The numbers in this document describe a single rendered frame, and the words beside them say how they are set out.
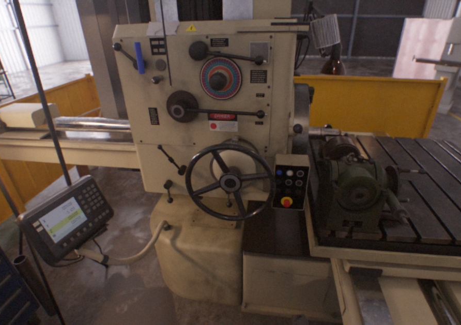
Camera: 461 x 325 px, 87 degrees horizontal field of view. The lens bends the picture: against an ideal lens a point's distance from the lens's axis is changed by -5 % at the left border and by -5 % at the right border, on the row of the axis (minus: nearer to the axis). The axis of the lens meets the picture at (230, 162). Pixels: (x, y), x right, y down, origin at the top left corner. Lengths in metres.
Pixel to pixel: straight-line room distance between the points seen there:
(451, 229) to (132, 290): 2.19
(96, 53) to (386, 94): 3.29
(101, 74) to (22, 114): 0.59
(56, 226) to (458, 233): 1.79
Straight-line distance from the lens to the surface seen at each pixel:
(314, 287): 1.95
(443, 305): 1.69
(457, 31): 7.01
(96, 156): 1.96
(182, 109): 1.12
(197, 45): 1.07
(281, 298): 2.06
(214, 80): 1.03
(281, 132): 1.18
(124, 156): 1.84
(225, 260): 1.80
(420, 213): 1.67
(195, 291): 2.17
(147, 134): 1.33
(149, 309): 2.30
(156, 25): 1.22
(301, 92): 1.42
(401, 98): 3.97
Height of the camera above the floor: 1.90
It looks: 29 degrees down
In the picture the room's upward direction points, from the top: 1 degrees counter-clockwise
